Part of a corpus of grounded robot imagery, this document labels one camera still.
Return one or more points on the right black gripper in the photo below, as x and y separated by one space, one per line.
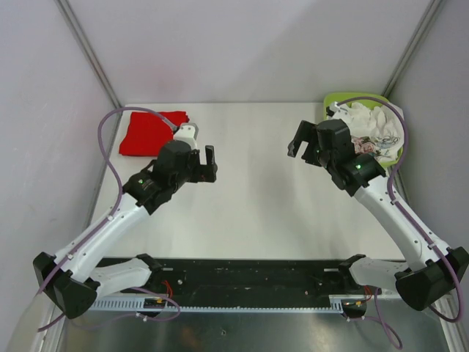
307 132

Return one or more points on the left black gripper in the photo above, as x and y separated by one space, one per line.
203 173

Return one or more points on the white t shirt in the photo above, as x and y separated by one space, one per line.
376 131

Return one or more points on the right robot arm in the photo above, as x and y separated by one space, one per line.
431 267

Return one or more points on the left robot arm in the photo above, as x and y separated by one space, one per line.
71 277

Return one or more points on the green plastic basin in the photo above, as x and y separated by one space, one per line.
368 99

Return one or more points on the folded red t shirt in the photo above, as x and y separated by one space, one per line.
146 135

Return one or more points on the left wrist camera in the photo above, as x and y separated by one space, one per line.
187 133

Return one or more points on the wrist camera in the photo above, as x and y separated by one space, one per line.
335 112
187 133

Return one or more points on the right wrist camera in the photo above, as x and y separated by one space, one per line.
335 112

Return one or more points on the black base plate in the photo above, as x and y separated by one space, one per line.
252 282

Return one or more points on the grey slotted cable duct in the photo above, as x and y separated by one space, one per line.
142 303

